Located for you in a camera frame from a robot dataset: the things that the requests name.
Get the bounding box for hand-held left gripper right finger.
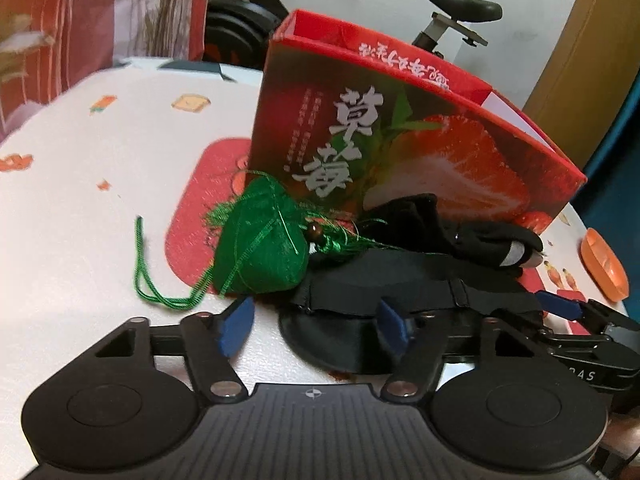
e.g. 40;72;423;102
377;299;543;402

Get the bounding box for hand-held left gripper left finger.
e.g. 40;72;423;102
92;297;256;403

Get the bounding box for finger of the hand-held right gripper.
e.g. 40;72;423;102
539;292;628;336

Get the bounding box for black eye mask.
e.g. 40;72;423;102
277;250;551;376

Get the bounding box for green tasselled sachet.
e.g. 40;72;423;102
132;170;401;311

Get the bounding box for black glove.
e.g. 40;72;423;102
362;192;546;278

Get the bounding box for red strawberry print box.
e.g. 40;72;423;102
250;8;587;233

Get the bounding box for orange dish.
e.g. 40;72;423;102
580;227;630;303

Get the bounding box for teal curtain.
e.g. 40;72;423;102
582;75;640;216

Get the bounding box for white printed tablecloth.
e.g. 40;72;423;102
0;55;640;471

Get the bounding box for black exercise bike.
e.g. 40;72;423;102
205;0;503;68

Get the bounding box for pink printed backdrop cloth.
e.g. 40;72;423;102
0;0;216;136

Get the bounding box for wooden door frame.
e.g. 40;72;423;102
520;0;640;161

